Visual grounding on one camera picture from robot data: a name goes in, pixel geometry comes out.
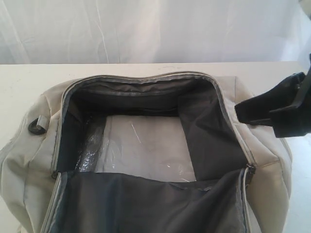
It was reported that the beige fabric duffel bag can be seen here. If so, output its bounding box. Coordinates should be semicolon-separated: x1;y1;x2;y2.
0;72;292;233

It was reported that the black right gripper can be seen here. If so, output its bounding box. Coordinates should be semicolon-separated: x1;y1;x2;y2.
234;52;311;139

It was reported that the white backdrop curtain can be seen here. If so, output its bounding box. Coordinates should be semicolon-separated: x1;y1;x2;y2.
0;0;311;65

